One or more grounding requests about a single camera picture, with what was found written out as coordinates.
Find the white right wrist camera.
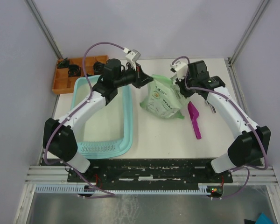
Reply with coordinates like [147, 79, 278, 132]
[170, 61, 188, 81]

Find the aluminium frame rail left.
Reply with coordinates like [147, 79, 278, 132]
[24, 0, 63, 59]

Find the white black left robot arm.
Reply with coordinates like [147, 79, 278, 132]
[43, 59, 153, 182]

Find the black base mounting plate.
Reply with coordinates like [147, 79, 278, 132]
[67, 157, 233, 189]

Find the white plastic clip tool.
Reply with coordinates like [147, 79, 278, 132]
[206, 100, 216, 113]

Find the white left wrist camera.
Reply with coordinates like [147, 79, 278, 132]
[123, 48, 141, 64]

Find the green cat litter bag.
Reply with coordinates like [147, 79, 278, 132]
[140, 75, 188, 119]

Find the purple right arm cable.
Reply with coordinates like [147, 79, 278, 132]
[172, 56, 269, 200]

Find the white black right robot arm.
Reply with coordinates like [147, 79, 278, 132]
[170, 59, 271, 182]

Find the black ring part in tray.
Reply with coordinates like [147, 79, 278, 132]
[68, 64, 81, 77]

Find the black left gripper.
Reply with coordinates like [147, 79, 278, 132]
[114, 62, 154, 89]

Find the teal plastic litter box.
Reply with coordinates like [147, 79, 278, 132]
[71, 76, 133, 159]

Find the white slotted cable duct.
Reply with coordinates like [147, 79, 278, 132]
[34, 183, 213, 194]

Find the black round part in tray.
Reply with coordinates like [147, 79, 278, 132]
[93, 61, 105, 75]

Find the blue object bottom corner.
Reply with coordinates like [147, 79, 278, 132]
[255, 213, 273, 224]

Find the magenta plastic litter scoop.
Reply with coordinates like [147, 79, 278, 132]
[188, 101, 202, 140]

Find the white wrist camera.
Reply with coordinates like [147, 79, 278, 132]
[123, 48, 141, 64]
[170, 61, 188, 81]

